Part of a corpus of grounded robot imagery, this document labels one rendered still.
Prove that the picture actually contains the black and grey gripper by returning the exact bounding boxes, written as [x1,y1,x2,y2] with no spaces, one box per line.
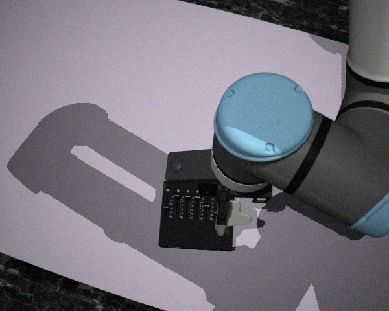
[215,182,272,236]

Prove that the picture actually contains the black lighting desk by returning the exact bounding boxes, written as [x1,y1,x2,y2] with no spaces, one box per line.
[158,181,233,251]

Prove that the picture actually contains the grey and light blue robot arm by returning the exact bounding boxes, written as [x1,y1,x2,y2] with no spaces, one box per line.
[165,0,389,238]

